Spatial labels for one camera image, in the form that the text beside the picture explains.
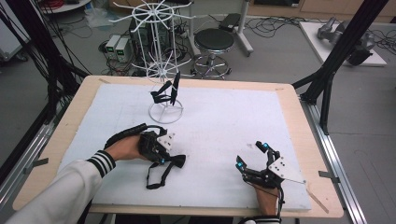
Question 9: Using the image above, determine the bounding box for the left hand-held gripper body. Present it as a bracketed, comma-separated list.
[137, 130, 177, 165]

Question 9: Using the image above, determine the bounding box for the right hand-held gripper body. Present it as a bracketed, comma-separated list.
[242, 151, 307, 189]

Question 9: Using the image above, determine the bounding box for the black bow tie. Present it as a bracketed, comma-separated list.
[145, 154, 188, 190]
[149, 70, 182, 107]

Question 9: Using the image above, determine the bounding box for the white wire display rack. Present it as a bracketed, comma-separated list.
[108, 0, 196, 125]

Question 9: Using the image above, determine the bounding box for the person's right hand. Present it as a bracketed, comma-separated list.
[253, 182, 280, 217]

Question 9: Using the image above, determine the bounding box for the person's left hand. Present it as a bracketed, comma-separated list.
[104, 134, 148, 163]

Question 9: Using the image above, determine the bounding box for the white foam mat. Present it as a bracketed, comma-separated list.
[57, 82, 313, 213]

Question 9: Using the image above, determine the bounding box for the thin wooden stick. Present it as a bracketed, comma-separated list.
[305, 188, 331, 215]

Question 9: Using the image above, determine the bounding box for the white bench power supply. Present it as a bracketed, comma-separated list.
[105, 34, 122, 61]
[114, 36, 134, 63]

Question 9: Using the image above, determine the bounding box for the black computer tower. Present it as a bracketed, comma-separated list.
[128, 17, 173, 63]

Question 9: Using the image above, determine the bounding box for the white floor board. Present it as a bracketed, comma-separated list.
[298, 21, 389, 68]

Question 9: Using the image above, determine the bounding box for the white stand leg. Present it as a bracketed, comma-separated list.
[235, 0, 255, 58]

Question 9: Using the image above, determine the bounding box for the black round stool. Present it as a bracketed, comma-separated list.
[190, 28, 236, 80]

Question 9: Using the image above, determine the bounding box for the black box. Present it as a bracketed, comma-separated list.
[218, 12, 242, 34]

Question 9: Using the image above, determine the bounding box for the round white table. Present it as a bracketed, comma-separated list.
[39, 0, 93, 15]

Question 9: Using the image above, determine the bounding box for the right hand-held gripper black cable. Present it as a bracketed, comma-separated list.
[276, 186, 286, 218]

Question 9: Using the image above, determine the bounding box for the hand-held gripper black cable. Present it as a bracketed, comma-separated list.
[104, 122, 168, 151]
[276, 186, 286, 218]

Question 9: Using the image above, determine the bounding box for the left hand-held gripper black cable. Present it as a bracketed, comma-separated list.
[104, 122, 168, 151]

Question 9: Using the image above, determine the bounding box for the metal clamp bracket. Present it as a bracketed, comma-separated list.
[318, 170, 341, 185]
[22, 157, 50, 175]

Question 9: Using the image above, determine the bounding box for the aluminium rail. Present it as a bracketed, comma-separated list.
[0, 102, 71, 216]
[298, 92, 369, 224]

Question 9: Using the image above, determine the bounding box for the black frame post with cables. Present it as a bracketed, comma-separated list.
[0, 0, 92, 125]

